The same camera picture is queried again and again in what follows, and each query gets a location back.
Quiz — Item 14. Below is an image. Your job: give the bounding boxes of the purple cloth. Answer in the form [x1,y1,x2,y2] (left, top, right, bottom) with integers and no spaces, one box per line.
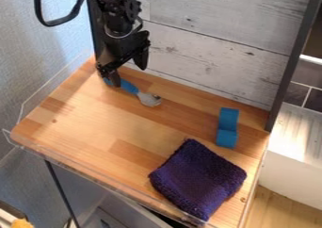
[148,138,249,222]

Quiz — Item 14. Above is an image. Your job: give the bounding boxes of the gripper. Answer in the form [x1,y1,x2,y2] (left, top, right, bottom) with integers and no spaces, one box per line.
[91,26,153,80]

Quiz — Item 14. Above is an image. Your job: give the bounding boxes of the blue handled silver spoon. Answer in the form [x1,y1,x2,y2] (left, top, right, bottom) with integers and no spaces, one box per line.
[102,75,164,107]

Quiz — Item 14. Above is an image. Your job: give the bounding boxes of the blue block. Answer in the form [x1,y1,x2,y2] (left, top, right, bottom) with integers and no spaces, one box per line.
[215,106,242,150]

